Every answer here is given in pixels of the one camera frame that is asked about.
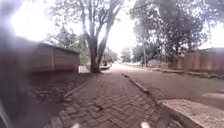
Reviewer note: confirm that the building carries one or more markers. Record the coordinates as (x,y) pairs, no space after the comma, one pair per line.
(108,57)

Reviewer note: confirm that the small tree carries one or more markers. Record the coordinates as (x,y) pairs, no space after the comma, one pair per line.
(126,55)

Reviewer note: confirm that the large forked tree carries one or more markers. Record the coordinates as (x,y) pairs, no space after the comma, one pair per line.
(94,60)

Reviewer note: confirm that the stone kerb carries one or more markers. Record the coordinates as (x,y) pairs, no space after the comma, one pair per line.
(140,86)
(76,89)

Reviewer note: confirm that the red brick path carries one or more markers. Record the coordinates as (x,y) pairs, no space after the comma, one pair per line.
(110,100)

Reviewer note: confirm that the grass verge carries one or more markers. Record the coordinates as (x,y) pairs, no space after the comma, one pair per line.
(173,70)

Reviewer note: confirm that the reddish paved road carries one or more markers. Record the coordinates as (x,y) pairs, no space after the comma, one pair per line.
(173,87)

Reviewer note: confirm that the robot's own part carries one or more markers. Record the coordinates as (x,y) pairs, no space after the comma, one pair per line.
(145,125)
(75,126)

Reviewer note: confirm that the row of dark trees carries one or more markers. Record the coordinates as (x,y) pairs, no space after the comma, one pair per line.
(173,30)

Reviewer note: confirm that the bare dirt strip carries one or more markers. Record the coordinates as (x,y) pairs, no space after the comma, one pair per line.
(46,91)

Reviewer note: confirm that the pale concrete driveway slab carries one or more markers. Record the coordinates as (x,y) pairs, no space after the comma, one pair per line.
(200,114)

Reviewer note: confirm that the brown brick wall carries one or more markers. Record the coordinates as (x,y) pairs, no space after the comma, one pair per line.
(63,60)

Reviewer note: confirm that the trees behind wall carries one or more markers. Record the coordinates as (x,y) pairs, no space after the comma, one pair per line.
(68,41)

